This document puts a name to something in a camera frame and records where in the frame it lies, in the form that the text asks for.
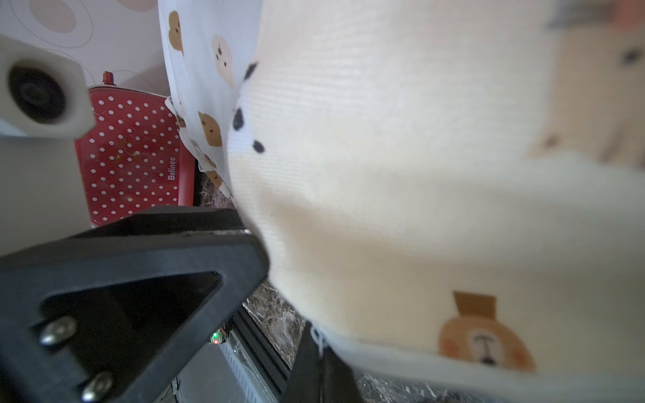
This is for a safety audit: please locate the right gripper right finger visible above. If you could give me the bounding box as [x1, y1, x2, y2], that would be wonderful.
[281, 322, 364, 403]

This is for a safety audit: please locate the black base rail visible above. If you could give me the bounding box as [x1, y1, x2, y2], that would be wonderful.
[155, 304, 293, 403]

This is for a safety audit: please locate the red polka dot toaster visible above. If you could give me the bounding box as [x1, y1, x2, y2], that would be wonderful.
[76, 72, 196, 227]

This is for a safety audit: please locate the cream animal print pillow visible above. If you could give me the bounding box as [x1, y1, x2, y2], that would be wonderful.
[228, 1, 644, 402]

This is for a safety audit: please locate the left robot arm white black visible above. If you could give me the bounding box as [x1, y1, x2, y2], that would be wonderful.
[1, 36, 96, 255]

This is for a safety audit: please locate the white bear print pillow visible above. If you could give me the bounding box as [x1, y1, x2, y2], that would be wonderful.
[158, 0, 262, 197]

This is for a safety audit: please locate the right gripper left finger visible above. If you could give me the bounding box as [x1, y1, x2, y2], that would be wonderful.
[1, 207, 269, 402]

